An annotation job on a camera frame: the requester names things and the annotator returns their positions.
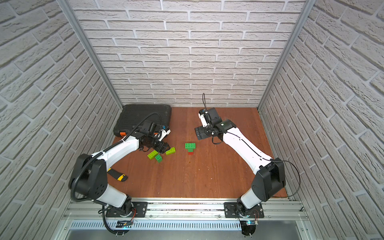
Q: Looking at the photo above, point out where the small green lego brick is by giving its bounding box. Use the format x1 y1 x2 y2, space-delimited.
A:
166 147 176 156
155 155 163 163

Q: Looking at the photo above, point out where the lime green long lego brick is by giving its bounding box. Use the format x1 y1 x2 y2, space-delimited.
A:
147 150 159 160

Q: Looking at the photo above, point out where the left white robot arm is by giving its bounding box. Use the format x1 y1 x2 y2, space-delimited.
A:
69 120 171 216

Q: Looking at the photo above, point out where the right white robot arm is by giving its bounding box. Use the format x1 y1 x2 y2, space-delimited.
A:
195 108 286 215

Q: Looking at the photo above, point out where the black plastic tool case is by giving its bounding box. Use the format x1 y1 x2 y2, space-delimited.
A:
113 104 172 137

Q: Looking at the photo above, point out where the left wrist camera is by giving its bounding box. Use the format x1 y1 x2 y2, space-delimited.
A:
158 129 171 142

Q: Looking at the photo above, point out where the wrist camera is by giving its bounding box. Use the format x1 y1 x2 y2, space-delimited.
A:
199 109 209 128
158 129 171 142

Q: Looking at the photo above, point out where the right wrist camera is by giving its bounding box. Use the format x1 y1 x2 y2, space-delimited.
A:
199 109 209 128

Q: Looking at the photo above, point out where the black yellow strap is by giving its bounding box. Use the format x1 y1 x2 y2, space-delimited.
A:
107 168 128 182

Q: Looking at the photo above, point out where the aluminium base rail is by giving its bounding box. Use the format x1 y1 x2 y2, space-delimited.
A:
61 198 309 232

